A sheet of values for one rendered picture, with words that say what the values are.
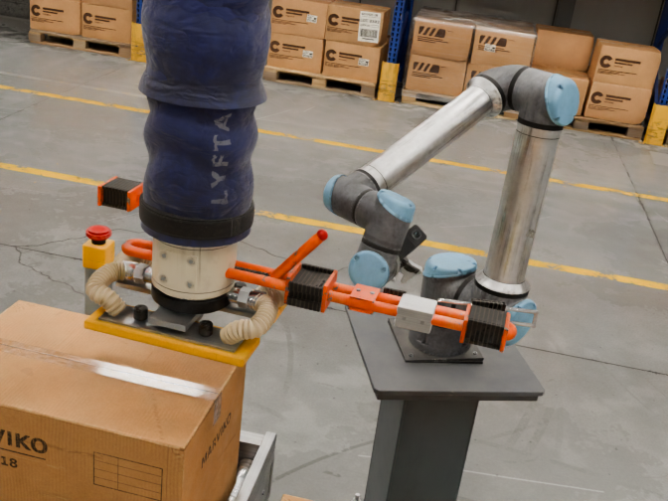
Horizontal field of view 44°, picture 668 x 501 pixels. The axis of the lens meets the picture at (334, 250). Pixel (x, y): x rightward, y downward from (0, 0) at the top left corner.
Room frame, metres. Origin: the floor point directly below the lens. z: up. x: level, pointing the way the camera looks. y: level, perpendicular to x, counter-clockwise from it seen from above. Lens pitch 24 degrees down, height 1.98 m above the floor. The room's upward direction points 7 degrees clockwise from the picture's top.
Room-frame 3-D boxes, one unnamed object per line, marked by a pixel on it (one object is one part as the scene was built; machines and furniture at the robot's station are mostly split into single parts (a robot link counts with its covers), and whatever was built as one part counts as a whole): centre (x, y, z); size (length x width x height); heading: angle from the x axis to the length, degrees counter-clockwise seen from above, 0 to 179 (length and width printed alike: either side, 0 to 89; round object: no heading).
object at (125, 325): (1.43, 0.30, 1.14); 0.34 x 0.10 x 0.05; 78
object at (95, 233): (2.08, 0.65, 1.02); 0.07 x 0.07 x 0.04
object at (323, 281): (1.48, 0.04, 1.25); 0.10 x 0.08 x 0.06; 168
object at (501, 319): (1.40, -0.31, 1.25); 0.08 x 0.07 x 0.05; 78
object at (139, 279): (1.53, 0.28, 1.18); 0.34 x 0.25 x 0.06; 78
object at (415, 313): (1.43, -0.17, 1.24); 0.07 x 0.07 x 0.04; 78
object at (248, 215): (1.53, 0.28, 1.36); 0.23 x 0.23 x 0.04
